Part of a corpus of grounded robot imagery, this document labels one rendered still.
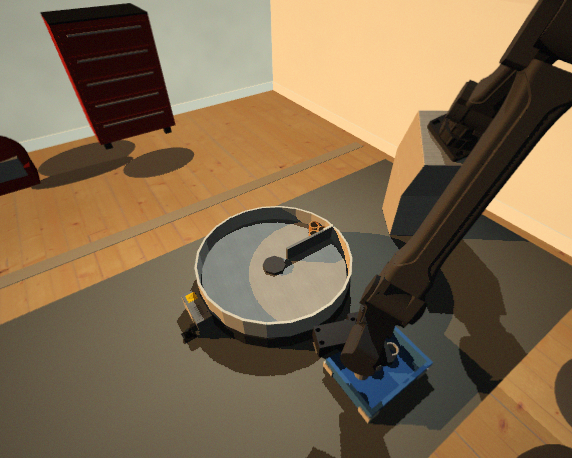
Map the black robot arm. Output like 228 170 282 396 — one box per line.
312 0 572 376

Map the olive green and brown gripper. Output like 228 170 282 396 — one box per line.
377 340 394 367

